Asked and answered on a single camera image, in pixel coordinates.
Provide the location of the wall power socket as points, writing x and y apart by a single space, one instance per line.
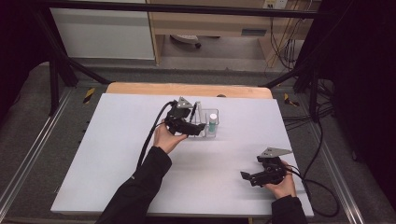
275 3

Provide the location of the black frame crossbar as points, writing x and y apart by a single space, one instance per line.
186 8

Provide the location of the black frame strut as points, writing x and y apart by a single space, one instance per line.
62 59
313 90

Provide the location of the aluminium floor rail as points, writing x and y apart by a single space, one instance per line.
31 152
339 183

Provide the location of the white cabinet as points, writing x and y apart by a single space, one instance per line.
102 34

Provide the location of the dark curtain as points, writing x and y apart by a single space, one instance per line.
18 46
364 77

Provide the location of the yellow black tape marker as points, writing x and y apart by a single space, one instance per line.
88 95
290 100

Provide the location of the white green glue stick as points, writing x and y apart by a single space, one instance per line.
213 124

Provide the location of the wooden table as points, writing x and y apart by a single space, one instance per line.
140 88

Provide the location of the office chair base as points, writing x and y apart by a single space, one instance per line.
186 39

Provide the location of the person's left hand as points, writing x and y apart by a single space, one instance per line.
165 140

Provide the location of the person's right hand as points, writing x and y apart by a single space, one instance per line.
285 188

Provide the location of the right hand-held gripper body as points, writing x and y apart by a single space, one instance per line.
271 175

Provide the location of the wooden desk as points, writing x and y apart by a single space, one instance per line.
211 23

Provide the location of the white table board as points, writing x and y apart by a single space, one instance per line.
109 133

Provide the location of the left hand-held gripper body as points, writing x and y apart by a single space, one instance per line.
179 123

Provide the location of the clear plastic organizer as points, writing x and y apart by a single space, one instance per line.
207 132

